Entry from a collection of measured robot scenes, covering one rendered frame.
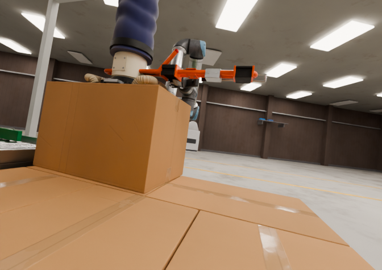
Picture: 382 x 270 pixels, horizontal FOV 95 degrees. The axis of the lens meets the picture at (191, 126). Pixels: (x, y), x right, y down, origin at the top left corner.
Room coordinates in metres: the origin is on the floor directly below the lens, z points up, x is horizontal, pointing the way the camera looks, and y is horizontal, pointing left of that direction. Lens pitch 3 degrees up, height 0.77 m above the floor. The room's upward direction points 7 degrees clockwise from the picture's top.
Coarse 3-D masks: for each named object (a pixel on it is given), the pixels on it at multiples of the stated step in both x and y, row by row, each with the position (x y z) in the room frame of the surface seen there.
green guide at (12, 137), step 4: (0, 128) 1.47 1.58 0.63; (4, 128) 1.46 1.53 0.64; (8, 128) 1.48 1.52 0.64; (12, 128) 1.58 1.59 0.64; (0, 132) 1.47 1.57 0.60; (4, 132) 1.46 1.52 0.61; (8, 132) 1.44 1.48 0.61; (12, 132) 1.43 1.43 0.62; (16, 132) 1.41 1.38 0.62; (20, 132) 1.43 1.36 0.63; (0, 136) 1.47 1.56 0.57; (4, 136) 1.45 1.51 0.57; (8, 136) 1.44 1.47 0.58; (12, 136) 1.43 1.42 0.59; (16, 136) 1.41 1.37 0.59; (20, 136) 1.43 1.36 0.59; (16, 140) 1.41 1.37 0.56; (20, 140) 1.44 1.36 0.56
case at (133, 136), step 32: (64, 96) 0.78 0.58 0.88; (96, 96) 0.73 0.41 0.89; (128, 96) 0.68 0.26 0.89; (160, 96) 0.66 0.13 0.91; (64, 128) 0.77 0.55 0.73; (96, 128) 0.72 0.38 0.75; (128, 128) 0.67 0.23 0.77; (160, 128) 0.69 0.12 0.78; (64, 160) 0.76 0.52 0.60; (96, 160) 0.71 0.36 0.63; (128, 160) 0.66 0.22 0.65; (160, 160) 0.73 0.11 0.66
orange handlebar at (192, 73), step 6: (108, 72) 0.95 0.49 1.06; (144, 72) 0.88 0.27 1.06; (150, 72) 0.87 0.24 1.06; (156, 72) 0.86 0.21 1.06; (180, 72) 0.82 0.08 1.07; (186, 72) 0.81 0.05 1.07; (192, 72) 0.80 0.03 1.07; (198, 72) 0.80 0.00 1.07; (204, 72) 0.79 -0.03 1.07; (222, 72) 0.76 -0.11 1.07; (228, 72) 0.76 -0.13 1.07; (192, 78) 0.86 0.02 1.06
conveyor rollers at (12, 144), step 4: (0, 140) 1.40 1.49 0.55; (4, 140) 1.43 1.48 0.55; (8, 140) 1.45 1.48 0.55; (12, 140) 1.48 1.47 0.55; (0, 144) 1.21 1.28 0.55; (4, 144) 1.23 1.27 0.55; (8, 144) 1.25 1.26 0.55; (12, 144) 1.27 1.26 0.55; (16, 144) 1.30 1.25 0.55; (20, 144) 1.32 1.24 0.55; (24, 144) 1.34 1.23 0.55; (28, 144) 1.37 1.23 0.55; (32, 144) 1.39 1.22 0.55; (0, 148) 1.08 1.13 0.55; (4, 148) 1.09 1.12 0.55; (8, 148) 1.11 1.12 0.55; (12, 148) 1.13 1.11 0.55; (16, 148) 1.15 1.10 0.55
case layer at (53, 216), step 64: (0, 192) 0.51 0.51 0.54; (64, 192) 0.57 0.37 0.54; (128, 192) 0.64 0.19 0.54; (192, 192) 0.73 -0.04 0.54; (256, 192) 0.85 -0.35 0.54; (0, 256) 0.29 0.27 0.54; (64, 256) 0.30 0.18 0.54; (128, 256) 0.32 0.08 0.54; (192, 256) 0.34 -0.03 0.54; (256, 256) 0.37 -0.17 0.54; (320, 256) 0.40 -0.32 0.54
